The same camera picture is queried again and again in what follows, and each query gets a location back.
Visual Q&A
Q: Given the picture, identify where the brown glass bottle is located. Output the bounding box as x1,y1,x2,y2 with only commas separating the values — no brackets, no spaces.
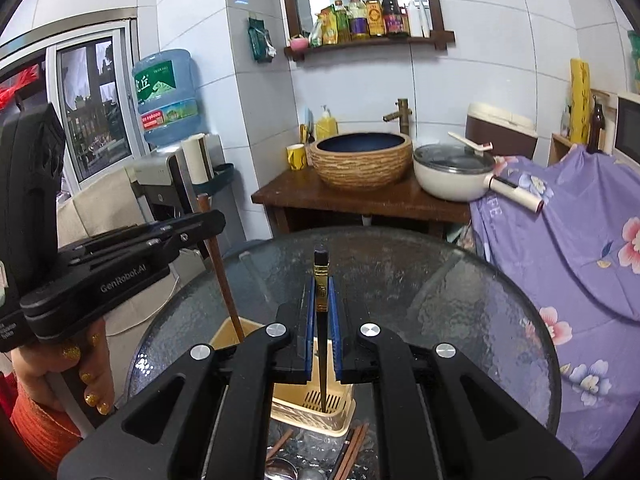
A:
587,95,606,155

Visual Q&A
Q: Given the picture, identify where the woven basket sink bowl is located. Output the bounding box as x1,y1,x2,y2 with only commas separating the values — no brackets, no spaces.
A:
310,132,415,192

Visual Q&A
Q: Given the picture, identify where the wooden framed mirror shelf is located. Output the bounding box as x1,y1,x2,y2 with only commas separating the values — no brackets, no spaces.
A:
273,0,456,62

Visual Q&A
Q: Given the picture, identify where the dark brown chopstick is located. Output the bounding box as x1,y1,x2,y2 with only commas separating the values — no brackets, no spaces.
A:
334,439,352,480

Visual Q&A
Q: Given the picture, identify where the white rice paddle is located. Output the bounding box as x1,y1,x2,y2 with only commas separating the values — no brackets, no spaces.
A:
447,131,493,153

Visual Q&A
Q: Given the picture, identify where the white cooking pot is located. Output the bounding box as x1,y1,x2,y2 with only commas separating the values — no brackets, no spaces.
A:
413,142,546,211

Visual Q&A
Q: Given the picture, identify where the white microwave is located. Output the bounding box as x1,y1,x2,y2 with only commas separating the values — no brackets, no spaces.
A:
612,92,640,163

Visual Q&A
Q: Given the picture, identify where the brown wooden chopstick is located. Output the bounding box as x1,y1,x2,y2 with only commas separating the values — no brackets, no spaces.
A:
196,194,247,346
345,422,371,480
266,428,295,461
339,426,363,480

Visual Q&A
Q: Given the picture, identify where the large metal spoon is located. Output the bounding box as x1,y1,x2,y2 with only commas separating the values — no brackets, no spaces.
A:
265,457,300,480

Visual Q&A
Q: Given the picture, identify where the person's left forearm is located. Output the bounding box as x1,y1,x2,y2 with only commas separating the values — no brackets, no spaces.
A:
10,387,83,473

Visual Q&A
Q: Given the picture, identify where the aluminium frame window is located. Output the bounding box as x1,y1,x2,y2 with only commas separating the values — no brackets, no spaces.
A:
45,20,142,186

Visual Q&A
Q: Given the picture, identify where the teal plastic rack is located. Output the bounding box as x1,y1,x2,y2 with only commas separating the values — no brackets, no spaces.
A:
192,162,236,196

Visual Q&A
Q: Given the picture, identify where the red hanging decoration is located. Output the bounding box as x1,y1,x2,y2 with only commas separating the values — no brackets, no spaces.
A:
0,64,46,111

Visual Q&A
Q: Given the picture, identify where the beige plastic utensil holder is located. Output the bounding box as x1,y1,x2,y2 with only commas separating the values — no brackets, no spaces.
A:
209,316,357,436

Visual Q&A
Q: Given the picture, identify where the row of condiment bottles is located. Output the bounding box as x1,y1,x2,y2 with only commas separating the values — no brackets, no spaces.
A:
309,0,432,47

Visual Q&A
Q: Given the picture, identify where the yellow soap bottle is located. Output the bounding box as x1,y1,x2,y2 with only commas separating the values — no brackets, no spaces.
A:
315,105,339,141

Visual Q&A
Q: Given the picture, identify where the white water dispenser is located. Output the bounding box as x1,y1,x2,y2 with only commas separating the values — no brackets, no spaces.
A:
127,147,236,261

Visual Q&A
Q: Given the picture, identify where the black chopstick with gold tip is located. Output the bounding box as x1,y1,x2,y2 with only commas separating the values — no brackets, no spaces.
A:
313,245,331,411

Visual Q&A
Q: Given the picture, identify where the wooden crate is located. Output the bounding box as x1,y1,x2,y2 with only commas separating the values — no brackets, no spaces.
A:
547,89,618,167

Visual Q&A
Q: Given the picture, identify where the yellow roll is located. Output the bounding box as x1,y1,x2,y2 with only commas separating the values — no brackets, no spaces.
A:
570,58,592,146

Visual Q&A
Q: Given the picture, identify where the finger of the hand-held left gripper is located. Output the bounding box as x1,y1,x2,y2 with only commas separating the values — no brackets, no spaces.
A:
57,210,227,273
80,219,173,248

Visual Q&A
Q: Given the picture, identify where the green wall packet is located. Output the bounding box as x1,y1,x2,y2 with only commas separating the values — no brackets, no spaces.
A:
247,17,277,63

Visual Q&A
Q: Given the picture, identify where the dark wooden vanity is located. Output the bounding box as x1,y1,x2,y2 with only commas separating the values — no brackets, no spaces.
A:
251,165,473,241

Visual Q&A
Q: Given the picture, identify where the white and brown rice cooker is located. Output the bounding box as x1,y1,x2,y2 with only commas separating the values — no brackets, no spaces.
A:
466,102,538,161

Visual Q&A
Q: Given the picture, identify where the person's left hand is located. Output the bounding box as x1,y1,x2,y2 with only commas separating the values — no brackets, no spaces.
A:
10,317,117,433

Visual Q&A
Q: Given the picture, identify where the glass pot lid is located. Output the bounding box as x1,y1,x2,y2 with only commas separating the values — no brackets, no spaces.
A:
414,143,496,172

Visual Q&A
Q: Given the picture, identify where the blue water bottle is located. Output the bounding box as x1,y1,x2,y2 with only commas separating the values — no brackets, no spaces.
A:
131,49,207,148

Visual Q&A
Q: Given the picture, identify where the brass faucet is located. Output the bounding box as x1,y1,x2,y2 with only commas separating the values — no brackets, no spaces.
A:
383,98,410,136

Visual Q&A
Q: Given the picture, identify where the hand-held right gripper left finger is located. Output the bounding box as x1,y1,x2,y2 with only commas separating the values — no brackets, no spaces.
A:
57,276,317,480

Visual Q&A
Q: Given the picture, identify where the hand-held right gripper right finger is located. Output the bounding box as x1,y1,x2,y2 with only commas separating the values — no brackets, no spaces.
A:
327,276,583,480

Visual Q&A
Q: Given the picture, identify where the purple floral cloth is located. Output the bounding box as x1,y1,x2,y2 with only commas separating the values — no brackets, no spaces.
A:
470,145,640,476

